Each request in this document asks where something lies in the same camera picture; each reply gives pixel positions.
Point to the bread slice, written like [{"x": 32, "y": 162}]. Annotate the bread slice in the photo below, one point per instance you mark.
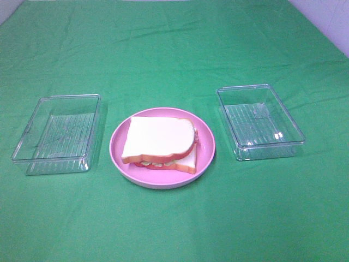
[
  {"x": 186, "y": 164},
  {"x": 158, "y": 139}
]

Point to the green lettuce leaf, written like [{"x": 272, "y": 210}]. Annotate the green lettuce leaf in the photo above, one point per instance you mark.
[{"x": 158, "y": 165}]

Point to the bacon strip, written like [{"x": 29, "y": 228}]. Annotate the bacon strip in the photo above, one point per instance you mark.
[{"x": 196, "y": 138}]

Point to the pink round plate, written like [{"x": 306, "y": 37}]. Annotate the pink round plate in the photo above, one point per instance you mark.
[{"x": 163, "y": 179}]

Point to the right clear plastic tray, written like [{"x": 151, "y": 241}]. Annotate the right clear plastic tray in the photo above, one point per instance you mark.
[{"x": 258, "y": 124}]

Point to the clear plastic tray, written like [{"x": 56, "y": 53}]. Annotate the clear plastic tray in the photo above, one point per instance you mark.
[
  {"x": 60, "y": 135},
  {"x": 258, "y": 124}
]

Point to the left clear plastic tray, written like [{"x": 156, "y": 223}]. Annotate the left clear plastic tray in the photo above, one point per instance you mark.
[{"x": 60, "y": 135}]

